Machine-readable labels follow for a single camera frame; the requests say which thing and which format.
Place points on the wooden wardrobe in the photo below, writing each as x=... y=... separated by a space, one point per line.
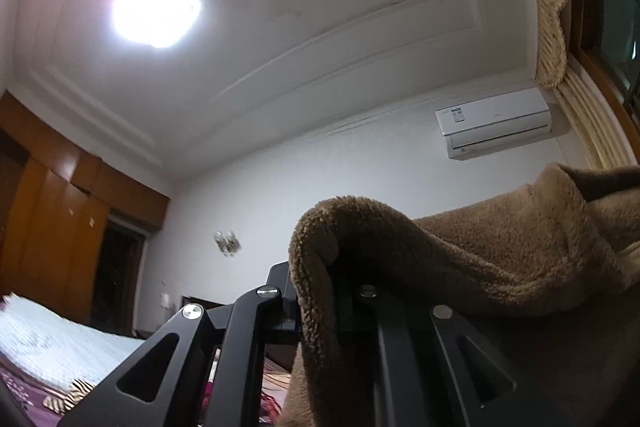
x=45 y=227

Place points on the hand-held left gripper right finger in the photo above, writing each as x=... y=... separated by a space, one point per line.
x=350 y=307

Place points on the round ceiling light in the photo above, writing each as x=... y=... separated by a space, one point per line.
x=156 y=4

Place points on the purple printed bed sheet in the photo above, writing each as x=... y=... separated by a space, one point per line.
x=27 y=407

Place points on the white knitted blanket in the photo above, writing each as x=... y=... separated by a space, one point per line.
x=55 y=342

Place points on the white air conditioner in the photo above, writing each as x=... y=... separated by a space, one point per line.
x=492 y=119

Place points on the brown fleece garment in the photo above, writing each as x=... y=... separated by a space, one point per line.
x=450 y=247

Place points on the small wall ornament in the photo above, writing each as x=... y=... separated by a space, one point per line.
x=228 y=243

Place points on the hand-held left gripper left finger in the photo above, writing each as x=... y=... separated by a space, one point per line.
x=278 y=289

